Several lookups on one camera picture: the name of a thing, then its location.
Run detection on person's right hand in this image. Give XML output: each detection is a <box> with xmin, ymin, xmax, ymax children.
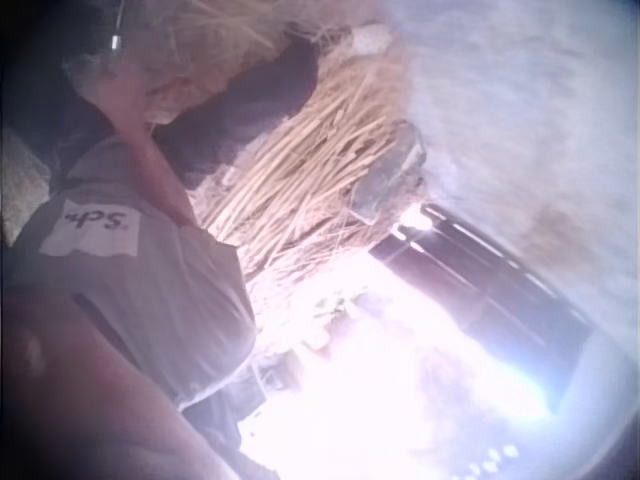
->
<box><xmin>130</xmin><ymin>69</ymin><xmax>189</xmax><ymax>127</ymax></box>

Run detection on loose straw bundle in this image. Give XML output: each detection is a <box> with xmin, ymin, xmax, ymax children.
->
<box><xmin>159</xmin><ymin>0</ymin><xmax>359</xmax><ymax>76</ymax></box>

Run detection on heap of pale straw stalks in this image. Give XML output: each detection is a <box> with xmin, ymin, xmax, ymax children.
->
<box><xmin>197</xmin><ymin>62</ymin><xmax>419</xmax><ymax>284</ymax></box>

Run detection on small white stone piece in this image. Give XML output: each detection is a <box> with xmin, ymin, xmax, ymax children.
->
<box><xmin>349</xmin><ymin>24</ymin><xmax>397</xmax><ymax>57</ymax></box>

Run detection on grey flat stone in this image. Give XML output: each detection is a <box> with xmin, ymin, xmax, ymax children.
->
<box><xmin>348</xmin><ymin>119</ymin><xmax>429</xmax><ymax>227</ymax></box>

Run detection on thin cable with metal tip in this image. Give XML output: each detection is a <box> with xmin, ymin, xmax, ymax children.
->
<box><xmin>107</xmin><ymin>0</ymin><xmax>127</xmax><ymax>52</ymax></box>

